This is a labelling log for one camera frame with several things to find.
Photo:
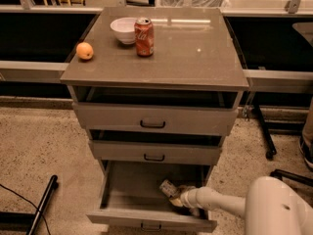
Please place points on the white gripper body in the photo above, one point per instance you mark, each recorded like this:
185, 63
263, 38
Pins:
187, 198

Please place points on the clear plastic water bottle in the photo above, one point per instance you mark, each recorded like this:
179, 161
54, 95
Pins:
171, 191

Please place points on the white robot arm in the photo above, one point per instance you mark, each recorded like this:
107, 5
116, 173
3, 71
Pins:
270, 206

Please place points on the grey bottom drawer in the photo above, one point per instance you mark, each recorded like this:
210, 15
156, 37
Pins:
130, 196

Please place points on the grey drawer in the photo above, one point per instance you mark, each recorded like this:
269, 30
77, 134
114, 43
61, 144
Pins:
162, 119
130, 196
149, 147

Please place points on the grey top drawer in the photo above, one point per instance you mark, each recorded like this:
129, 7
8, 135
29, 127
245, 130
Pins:
162, 119

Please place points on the grey middle drawer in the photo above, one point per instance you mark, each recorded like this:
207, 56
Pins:
149, 147

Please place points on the grey drawer cabinet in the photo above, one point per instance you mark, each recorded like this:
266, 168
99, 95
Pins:
194, 63

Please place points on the black office chair base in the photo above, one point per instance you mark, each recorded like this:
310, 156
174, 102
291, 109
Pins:
286, 161

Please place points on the black and white sneaker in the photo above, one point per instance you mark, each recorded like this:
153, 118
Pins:
307, 153

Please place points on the grey metal railing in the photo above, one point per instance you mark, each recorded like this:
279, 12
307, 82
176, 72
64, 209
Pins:
259, 80

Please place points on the red soda can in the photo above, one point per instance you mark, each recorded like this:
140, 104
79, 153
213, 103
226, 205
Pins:
144, 37

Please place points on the black stand leg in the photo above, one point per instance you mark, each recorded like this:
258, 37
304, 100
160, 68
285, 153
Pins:
29, 222

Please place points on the orange fruit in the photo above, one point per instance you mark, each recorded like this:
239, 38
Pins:
84, 51

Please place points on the white ceramic bowl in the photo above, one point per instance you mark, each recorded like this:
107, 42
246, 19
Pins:
123, 30

